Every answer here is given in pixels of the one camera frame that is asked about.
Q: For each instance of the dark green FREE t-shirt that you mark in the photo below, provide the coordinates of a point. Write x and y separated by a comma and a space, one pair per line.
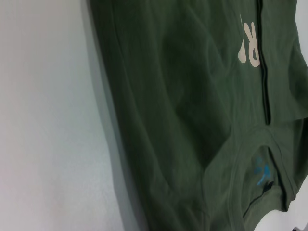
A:
192, 108

